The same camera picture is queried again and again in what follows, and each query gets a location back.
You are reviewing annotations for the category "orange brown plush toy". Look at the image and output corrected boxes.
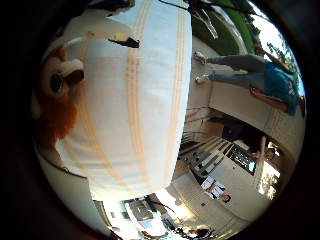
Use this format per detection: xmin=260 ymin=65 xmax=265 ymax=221
xmin=31 ymin=43 xmax=86 ymax=152

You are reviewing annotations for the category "person in dark clothes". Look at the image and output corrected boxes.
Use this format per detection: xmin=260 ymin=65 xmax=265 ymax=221
xmin=229 ymin=122 xmax=278 ymax=162

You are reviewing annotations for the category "white striped tablecloth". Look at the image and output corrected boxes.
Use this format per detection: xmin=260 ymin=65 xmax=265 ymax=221
xmin=54 ymin=0 xmax=194 ymax=202

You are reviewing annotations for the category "dark window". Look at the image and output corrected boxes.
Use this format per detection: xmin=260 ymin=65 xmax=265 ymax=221
xmin=226 ymin=144 xmax=258 ymax=176

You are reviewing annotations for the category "metal stair railing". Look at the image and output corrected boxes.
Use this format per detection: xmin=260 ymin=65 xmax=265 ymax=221
xmin=179 ymin=106 xmax=235 ymax=175

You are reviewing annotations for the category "person in teal shirt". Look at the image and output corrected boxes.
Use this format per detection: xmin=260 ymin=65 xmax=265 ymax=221
xmin=193 ymin=43 xmax=306 ymax=118

